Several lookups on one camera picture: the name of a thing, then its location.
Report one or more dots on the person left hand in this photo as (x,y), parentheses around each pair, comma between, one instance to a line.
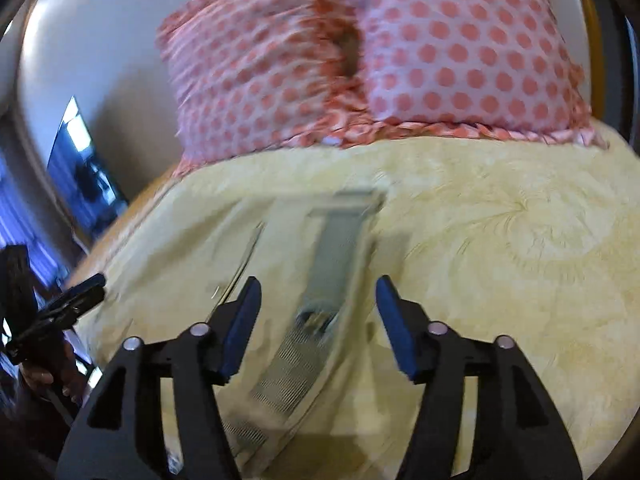
(73,383)

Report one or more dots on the pink polka-dot pillow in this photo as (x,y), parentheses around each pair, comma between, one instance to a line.
(255,75)
(473,69)

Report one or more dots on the black flat television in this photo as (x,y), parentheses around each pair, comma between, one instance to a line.
(87,189)

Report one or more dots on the yellow patterned bed sheet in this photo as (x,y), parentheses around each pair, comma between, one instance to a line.
(534,241)

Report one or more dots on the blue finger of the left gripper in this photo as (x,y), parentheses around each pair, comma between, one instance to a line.
(65,310)

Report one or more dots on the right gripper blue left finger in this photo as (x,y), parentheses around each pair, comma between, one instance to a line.
(118,434)

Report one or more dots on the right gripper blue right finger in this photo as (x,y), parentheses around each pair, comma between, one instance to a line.
(519,433)

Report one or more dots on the beige khaki pants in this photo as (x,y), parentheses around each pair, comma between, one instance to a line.
(300,339)

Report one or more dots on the left pink polka-dot pillow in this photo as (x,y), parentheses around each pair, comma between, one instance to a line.
(255,75)

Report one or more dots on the right pink polka-dot pillow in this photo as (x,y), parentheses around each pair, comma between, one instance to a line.
(473,69)

